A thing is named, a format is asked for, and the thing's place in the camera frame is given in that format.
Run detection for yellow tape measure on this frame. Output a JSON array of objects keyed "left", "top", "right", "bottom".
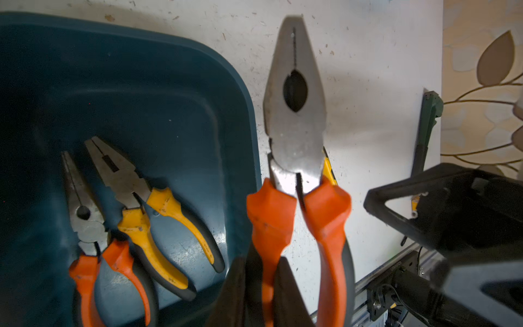
[{"left": 411, "top": 194, "right": 421, "bottom": 213}]

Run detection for green handled scraper tool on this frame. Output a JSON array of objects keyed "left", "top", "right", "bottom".
[{"left": 411, "top": 91, "right": 443, "bottom": 177}]

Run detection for small orange handled pliers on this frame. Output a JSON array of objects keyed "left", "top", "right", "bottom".
[{"left": 61, "top": 151, "right": 159, "bottom": 326}]

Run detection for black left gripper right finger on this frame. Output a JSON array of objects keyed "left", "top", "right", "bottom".
[{"left": 272, "top": 257, "right": 315, "bottom": 327}]

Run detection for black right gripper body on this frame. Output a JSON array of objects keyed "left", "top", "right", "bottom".
[{"left": 418, "top": 176, "right": 522, "bottom": 326}]

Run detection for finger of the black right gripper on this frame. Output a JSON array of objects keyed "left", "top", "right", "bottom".
[{"left": 364, "top": 163, "right": 490, "bottom": 252}]

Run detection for small yellow handled pliers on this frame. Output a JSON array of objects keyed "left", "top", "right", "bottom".
[{"left": 84, "top": 136, "right": 226, "bottom": 301}]

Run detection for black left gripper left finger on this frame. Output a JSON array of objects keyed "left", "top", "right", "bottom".
[{"left": 204, "top": 255, "right": 249, "bottom": 327}]

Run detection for dark teal storage tray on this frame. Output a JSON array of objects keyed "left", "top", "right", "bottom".
[{"left": 1, "top": 12, "right": 261, "bottom": 326}]

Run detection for large orange handled pliers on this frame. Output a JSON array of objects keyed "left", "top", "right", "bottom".
[{"left": 247, "top": 16, "right": 355, "bottom": 326}]

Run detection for yellow black combination pliers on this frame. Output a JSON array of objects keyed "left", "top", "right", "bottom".
[{"left": 323, "top": 147, "right": 338, "bottom": 185}]

